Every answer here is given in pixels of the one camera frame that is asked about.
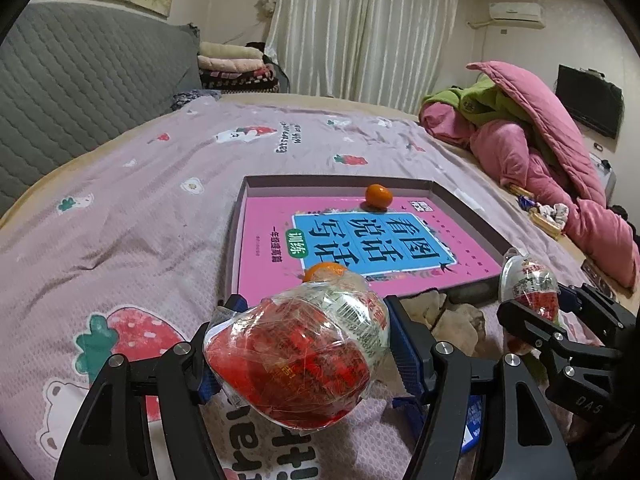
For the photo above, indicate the pink quilt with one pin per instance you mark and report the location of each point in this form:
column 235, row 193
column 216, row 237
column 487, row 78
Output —
column 505, row 150

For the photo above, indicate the blue candy wrapper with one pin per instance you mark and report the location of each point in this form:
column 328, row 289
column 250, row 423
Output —
column 527, row 203

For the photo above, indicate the yellow woven basket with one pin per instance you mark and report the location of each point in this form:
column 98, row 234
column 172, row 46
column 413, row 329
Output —
column 542, row 225

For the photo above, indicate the green fuzzy hair scrunchie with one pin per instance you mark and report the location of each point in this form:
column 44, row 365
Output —
column 539, row 367

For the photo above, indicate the grey quilted headboard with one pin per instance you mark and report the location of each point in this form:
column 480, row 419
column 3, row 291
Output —
column 75, row 85

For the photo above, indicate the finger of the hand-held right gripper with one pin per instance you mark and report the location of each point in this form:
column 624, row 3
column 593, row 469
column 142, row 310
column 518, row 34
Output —
column 597, row 310
column 530, row 322

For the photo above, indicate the grey white appliance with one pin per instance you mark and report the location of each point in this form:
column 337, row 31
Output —
column 602, row 180

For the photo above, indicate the dark checkered folded blanket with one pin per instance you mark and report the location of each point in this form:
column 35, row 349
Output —
column 240, row 81

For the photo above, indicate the black television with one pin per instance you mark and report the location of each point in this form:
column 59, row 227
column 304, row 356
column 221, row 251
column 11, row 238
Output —
column 590, row 100

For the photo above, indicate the pink folded blanket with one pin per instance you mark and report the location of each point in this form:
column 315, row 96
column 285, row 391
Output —
column 230, row 64

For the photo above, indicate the white curtain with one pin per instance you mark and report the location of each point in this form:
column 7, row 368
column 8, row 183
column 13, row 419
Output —
column 360, row 35

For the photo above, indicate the red snack bag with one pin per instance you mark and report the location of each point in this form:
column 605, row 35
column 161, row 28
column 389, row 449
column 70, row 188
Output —
column 290, row 360
column 530, row 280

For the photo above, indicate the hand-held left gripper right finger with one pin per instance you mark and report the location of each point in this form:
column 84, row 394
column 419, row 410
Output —
column 407, row 350

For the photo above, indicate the cream folded blanket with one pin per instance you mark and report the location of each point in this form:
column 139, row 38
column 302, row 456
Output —
column 227, row 50

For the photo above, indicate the pink strawberry print bedsheet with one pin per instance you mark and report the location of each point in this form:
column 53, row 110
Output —
column 125, row 220

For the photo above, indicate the green garment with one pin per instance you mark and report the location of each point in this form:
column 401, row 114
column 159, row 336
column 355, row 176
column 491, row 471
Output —
column 480, row 105

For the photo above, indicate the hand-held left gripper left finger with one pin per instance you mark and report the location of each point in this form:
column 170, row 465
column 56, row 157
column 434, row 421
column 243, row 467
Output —
column 209, row 389

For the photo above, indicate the blue snack packet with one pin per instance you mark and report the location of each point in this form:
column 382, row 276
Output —
column 474, row 430

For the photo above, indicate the beige sheer stocking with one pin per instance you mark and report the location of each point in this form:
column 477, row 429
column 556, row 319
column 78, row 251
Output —
column 450, row 325

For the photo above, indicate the grey cardboard box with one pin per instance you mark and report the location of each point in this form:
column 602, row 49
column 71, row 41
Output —
column 300, row 185

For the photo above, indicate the orange tangerine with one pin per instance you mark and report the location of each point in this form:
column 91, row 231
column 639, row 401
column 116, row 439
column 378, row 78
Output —
column 377, row 196
column 322, row 271

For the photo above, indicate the blue grey patterned cloth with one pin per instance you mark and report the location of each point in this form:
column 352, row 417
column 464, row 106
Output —
column 192, row 99

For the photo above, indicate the pink book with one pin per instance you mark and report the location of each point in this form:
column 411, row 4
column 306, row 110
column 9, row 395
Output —
column 270, row 240

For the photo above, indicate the white air conditioner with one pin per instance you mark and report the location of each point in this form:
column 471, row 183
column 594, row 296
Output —
column 515, row 15

